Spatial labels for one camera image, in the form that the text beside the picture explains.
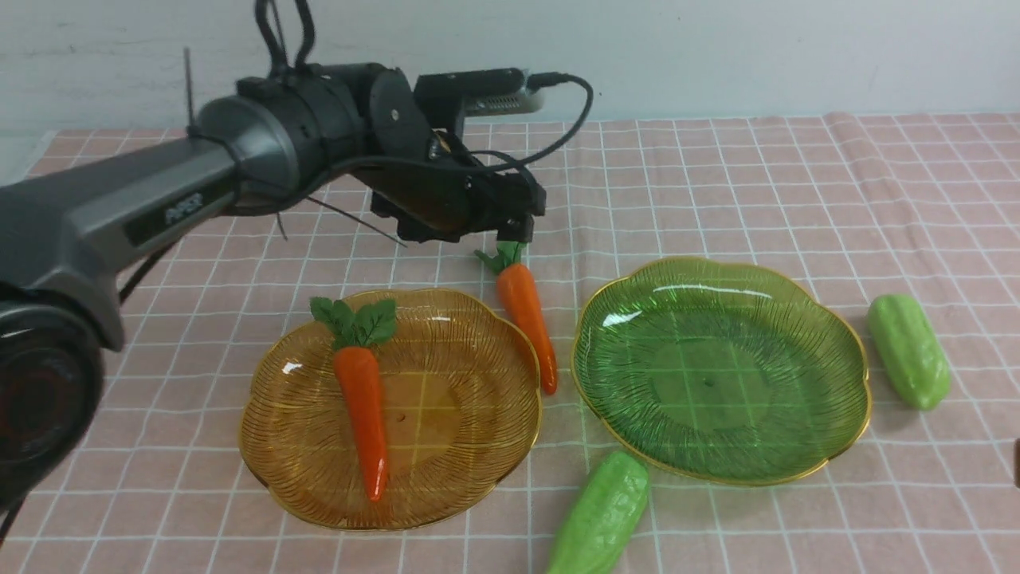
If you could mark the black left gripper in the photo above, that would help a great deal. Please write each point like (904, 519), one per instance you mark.
(445, 195)

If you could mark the orange toy carrot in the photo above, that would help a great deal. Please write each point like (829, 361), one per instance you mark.
(356, 334)
(519, 296)

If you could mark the green toy gourd bottom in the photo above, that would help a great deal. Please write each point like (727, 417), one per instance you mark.
(603, 518)

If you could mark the green toy gourd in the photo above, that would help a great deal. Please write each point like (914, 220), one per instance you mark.
(603, 518)
(910, 350)

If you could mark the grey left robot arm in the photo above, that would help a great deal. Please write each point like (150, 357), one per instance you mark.
(67, 236)

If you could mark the amber glass plate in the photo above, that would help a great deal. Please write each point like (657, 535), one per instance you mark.
(459, 397)

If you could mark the green glass plate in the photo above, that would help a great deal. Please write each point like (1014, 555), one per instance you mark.
(723, 372)

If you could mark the pink checkered tablecloth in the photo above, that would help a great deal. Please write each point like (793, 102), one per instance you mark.
(852, 207)

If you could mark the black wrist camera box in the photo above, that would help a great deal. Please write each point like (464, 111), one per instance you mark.
(447, 99)

